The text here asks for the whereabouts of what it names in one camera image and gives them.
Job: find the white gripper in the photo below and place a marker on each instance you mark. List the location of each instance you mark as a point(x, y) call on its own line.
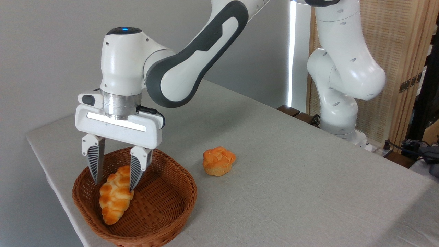
point(137, 133)

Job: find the braided golden bread loaf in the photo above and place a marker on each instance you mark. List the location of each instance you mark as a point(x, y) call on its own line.
point(115, 202)

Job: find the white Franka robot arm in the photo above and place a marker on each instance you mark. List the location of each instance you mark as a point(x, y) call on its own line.
point(192, 68)

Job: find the orange muffin-shaped bread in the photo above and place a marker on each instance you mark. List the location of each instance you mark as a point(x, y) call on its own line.
point(218, 161)

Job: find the brown wicker basket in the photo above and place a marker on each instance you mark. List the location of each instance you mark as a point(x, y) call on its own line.
point(161, 206)

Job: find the grey tablecloth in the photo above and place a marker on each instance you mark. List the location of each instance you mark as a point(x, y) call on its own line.
point(291, 192)

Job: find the dark wooden block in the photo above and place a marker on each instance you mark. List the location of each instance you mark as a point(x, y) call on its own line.
point(304, 118)
point(288, 110)

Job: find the brass screen hinge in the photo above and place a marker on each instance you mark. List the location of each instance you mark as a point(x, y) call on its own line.
point(410, 82)

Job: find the bamboo folding screen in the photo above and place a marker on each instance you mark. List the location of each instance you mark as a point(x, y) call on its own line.
point(398, 34)

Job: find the grey black power adapter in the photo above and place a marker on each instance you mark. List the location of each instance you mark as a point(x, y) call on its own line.
point(427, 154)

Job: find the black metal stand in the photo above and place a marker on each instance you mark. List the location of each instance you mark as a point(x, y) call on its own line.
point(425, 89)

